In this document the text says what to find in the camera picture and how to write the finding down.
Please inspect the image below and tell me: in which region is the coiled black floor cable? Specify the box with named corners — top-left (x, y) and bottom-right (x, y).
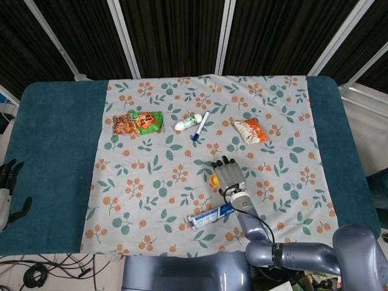
top-left (23, 263), bottom-right (47, 289)

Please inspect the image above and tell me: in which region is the teal table cover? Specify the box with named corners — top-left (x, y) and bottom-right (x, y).
top-left (0, 75), bottom-right (381, 256)

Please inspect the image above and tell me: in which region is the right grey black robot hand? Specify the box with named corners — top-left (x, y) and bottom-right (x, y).
top-left (212, 155), bottom-right (247, 195)

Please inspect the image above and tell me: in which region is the blue-grey robot torso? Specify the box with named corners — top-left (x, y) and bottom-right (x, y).
top-left (121, 250), bottom-right (253, 291)

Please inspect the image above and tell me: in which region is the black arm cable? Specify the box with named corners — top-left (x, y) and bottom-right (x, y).
top-left (223, 183), bottom-right (276, 245)

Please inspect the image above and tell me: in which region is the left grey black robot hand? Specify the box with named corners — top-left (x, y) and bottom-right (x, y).
top-left (0, 159), bottom-right (33, 233)

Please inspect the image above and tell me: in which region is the green orange snack bag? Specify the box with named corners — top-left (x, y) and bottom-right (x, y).
top-left (112, 110), bottom-right (164, 136)

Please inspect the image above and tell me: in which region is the white marker blue cap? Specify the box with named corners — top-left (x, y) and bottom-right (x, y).
top-left (192, 111), bottom-right (210, 142)

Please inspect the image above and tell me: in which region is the white orange snack bag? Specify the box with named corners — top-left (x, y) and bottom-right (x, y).
top-left (232, 118), bottom-right (269, 146)

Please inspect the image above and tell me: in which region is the blue white toothpaste tube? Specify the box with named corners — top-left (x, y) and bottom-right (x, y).
top-left (187, 203), bottom-right (240, 232)

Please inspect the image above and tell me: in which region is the loose black floor cable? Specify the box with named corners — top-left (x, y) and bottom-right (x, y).
top-left (0, 253), bottom-right (122, 291)

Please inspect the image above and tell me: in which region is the small white green tube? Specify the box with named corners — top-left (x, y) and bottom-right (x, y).
top-left (174, 113), bottom-right (203, 132)

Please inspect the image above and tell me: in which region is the floral white tablecloth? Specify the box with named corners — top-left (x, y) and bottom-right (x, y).
top-left (80, 74), bottom-right (340, 257)

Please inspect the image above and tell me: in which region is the white partition frame post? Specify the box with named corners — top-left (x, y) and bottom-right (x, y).
top-left (106, 0), bottom-right (142, 79)
top-left (24, 0), bottom-right (89, 81)
top-left (338, 42), bottom-right (388, 92)
top-left (306, 0), bottom-right (375, 78)
top-left (214, 0), bottom-right (236, 76)

